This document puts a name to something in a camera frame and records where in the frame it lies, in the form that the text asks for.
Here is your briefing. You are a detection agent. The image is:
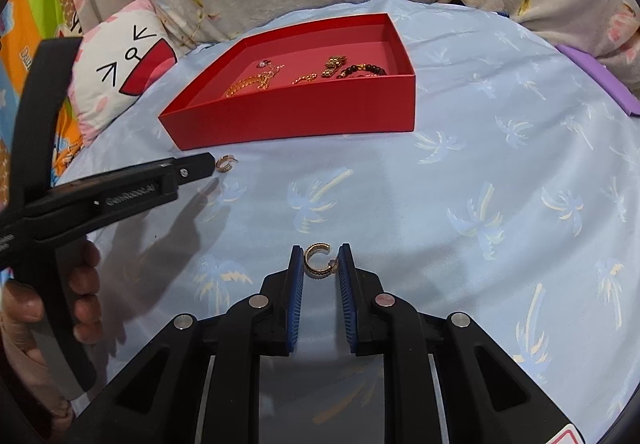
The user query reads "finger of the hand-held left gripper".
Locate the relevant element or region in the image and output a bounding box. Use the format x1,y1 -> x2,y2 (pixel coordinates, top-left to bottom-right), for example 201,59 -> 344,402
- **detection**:
160,153 -> 215,197

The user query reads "gold link bracelet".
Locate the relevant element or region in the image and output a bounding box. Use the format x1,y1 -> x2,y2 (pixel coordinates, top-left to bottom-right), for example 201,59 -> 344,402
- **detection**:
322,54 -> 349,78

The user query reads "black bead bracelet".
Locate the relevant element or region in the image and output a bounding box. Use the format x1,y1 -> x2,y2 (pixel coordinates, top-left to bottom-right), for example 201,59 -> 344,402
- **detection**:
336,64 -> 388,78

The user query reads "colourful cartoon blanket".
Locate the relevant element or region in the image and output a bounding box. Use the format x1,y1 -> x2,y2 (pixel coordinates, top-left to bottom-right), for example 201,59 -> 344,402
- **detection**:
0,0 -> 86,205

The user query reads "cat face cushion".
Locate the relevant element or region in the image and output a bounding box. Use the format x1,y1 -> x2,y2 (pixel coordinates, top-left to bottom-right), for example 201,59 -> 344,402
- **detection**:
70,0 -> 178,147

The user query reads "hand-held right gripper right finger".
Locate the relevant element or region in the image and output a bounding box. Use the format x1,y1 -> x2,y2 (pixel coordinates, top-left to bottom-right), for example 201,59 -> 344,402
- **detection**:
337,244 -> 576,444

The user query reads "light blue printed sheet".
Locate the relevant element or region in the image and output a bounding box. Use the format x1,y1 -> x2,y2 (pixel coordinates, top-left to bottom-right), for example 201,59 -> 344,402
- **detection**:
55,0 -> 640,444

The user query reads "purple mat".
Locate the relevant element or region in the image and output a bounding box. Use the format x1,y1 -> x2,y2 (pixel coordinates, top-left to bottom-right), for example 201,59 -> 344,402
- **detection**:
555,42 -> 640,117

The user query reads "person's left hand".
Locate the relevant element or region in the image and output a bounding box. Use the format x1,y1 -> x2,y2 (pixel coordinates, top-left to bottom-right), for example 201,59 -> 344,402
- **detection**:
0,241 -> 101,444

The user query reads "red cardboard box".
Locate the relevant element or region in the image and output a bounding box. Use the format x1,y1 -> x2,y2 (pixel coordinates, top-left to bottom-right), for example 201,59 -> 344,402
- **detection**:
158,12 -> 417,152

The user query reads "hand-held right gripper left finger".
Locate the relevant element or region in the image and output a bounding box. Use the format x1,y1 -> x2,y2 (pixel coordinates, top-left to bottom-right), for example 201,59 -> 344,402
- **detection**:
82,245 -> 306,444

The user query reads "gold chain necklace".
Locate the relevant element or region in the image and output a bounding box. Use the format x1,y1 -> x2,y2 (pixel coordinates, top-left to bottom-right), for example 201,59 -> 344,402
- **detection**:
225,58 -> 286,98

